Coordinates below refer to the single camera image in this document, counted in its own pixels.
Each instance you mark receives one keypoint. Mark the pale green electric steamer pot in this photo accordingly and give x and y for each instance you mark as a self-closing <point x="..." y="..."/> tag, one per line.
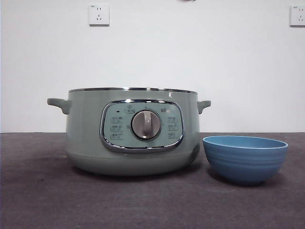
<point x="83" y="133"/>

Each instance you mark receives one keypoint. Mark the blue ribbed bowl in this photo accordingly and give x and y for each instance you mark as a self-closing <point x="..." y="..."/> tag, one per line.
<point x="245" y="164"/>

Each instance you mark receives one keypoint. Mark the white wall socket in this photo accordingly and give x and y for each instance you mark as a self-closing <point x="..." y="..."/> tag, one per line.
<point x="99" y="14"/>
<point x="297" y="15"/>

